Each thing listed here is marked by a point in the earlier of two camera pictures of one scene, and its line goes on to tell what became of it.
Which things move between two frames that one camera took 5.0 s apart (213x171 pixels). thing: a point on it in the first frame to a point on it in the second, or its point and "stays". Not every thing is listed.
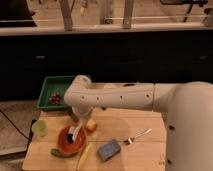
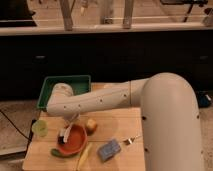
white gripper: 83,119 to 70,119
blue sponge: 109,150 stays
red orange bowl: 74,147 stays
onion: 91,125 stays
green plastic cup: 40,127 stays
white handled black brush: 70,138 to 62,139
